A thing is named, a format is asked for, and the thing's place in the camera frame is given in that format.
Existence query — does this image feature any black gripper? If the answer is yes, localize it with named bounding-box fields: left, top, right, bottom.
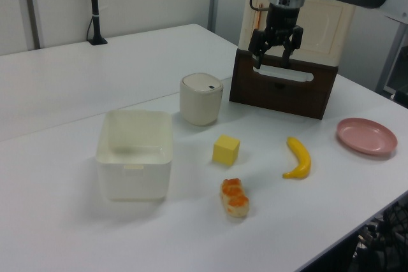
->
left=248, top=0, right=303, bottom=69

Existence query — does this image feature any dark brown wooden drawer box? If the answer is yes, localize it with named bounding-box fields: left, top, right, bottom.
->
left=228, top=48, right=339, bottom=120

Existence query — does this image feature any white plastic box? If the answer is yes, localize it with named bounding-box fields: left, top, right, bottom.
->
left=94, top=109, right=174, bottom=203

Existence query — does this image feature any cream toy cabinet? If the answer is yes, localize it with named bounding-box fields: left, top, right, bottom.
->
left=238, top=0, right=356, bottom=68

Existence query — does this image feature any cream lidded trash bin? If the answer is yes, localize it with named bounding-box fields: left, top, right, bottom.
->
left=179, top=73, right=224, bottom=127

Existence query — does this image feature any yellow toy banana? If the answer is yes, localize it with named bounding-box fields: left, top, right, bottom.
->
left=282, top=136, right=312, bottom=180

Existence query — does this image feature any yellow cube block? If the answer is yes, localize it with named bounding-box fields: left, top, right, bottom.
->
left=212, top=134, right=241, bottom=166

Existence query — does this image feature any pink plastic plate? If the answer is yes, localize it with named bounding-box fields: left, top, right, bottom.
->
left=337, top=117, right=398, bottom=156

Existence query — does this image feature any orange topped toy bread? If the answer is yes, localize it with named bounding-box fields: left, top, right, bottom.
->
left=220, top=178, right=250, bottom=218

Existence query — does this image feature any black camera stand pole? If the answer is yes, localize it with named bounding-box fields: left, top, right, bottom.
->
left=87, top=0, right=108, bottom=46

